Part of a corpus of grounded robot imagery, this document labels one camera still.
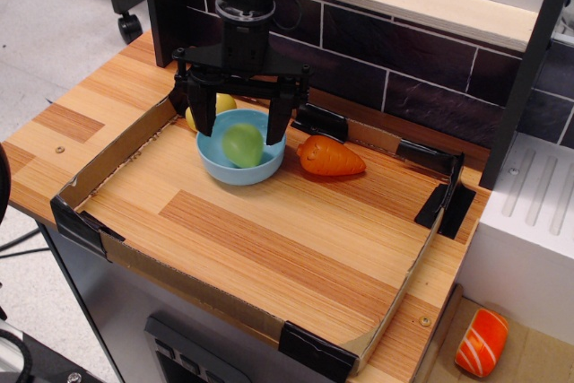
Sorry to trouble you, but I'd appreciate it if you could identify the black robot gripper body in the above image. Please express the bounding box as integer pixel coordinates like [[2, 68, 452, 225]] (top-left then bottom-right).
[[173, 22, 312, 99]]

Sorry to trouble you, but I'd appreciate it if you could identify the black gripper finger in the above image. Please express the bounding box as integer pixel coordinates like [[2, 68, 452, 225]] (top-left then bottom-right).
[[168, 74, 216, 136], [265, 77, 309, 145]]

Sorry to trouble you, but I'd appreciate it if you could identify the green toy pear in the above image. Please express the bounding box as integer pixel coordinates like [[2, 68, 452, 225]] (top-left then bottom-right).
[[222, 123, 264, 169]]

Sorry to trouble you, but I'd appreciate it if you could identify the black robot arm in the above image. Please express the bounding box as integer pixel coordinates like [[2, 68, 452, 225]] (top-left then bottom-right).
[[173, 0, 311, 145]]

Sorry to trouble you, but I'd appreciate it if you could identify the light blue plastic bowl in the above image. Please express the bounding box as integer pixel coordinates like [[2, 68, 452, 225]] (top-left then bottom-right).
[[196, 109, 286, 186]]

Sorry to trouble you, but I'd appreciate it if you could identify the yellow toy potato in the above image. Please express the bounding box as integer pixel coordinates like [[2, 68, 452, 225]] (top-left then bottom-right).
[[185, 92, 237, 132]]

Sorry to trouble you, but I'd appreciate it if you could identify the orange toy carrot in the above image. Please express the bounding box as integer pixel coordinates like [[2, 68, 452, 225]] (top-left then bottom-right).
[[296, 135, 366, 177]]

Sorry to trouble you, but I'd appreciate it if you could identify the dark brick backsplash panel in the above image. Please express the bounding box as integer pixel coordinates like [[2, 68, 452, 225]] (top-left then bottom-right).
[[141, 0, 574, 151]]

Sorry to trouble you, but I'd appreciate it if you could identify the cardboard fence with black tape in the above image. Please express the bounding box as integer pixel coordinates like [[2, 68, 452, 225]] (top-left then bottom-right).
[[49, 59, 477, 378]]

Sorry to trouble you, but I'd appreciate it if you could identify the black oven control panel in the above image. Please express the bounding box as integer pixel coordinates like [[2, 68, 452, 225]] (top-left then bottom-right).
[[144, 311, 252, 382]]

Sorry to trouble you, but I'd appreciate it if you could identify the white toy sink unit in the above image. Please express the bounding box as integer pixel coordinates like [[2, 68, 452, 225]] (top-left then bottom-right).
[[457, 134, 573, 343]]

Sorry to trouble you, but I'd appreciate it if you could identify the salmon sushi toy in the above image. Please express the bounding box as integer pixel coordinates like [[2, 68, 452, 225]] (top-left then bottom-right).
[[455, 308, 509, 378]]

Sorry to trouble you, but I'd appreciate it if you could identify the dark vertical post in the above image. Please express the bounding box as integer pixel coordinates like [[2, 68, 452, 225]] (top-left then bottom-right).
[[479, 0, 567, 190]]

